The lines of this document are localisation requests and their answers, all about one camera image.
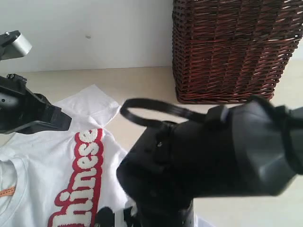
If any dark red wicker basket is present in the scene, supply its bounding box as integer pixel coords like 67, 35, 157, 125
172, 0, 303, 104

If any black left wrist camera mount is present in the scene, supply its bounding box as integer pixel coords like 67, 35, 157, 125
0, 30, 32, 61

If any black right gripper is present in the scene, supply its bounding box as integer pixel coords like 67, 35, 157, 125
97, 120, 237, 227

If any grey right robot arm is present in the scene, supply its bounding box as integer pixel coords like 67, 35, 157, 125
95, 96, 303, 227

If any white t-shirt red lettering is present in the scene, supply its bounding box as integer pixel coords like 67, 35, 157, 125
0, 84, 218, 227

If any orange garment neck tag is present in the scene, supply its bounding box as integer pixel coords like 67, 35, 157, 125
0, 186, 16, 197

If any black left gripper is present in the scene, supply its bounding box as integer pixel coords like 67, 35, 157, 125
0, 74, 72, 134

